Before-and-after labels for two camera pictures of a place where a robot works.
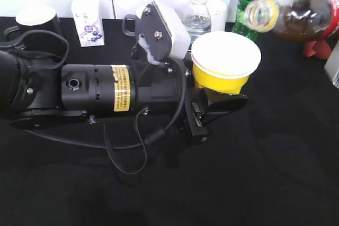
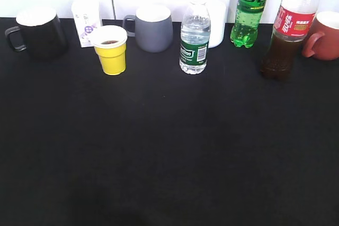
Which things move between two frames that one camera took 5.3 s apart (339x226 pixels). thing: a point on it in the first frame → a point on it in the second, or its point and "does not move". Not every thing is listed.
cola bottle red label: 307,13 → 296,9
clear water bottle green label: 197,19 does not move
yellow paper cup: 222,61 → 109,41
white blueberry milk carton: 88,20 does not move
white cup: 216,8 does not move
